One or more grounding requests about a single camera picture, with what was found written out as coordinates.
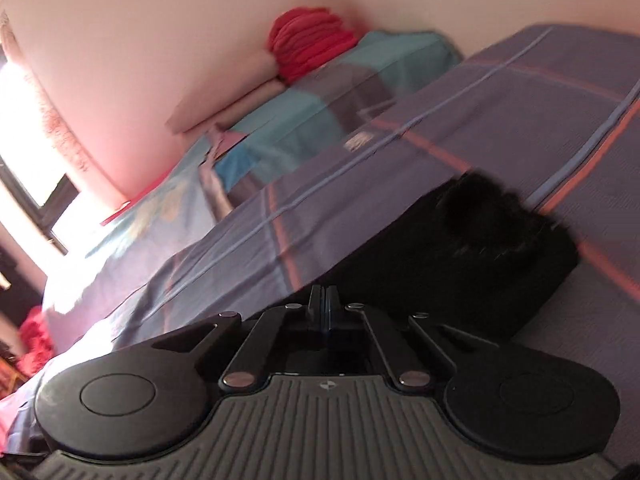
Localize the black knit pants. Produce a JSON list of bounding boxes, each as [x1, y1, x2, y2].
[[299, 171, 582, 340]]

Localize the window frame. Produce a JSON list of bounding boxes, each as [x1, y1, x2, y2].
[[1, 158, 79, 255]]

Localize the teal plaid pillow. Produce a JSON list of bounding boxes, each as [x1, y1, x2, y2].
[[214, 32, 462, 206]]

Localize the pink red blanket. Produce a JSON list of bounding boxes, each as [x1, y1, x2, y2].
[[17, 306, 55, 377]]

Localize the pink folded blanket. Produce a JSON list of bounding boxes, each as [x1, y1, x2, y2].
[[165, 50, 279, 134]]

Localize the purple plaid bed sheet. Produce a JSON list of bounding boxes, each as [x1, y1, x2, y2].
[[1, 25, 639, 464]]

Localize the red folded cloth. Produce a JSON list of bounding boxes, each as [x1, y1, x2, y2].
[[267, 6, 359, 84]]

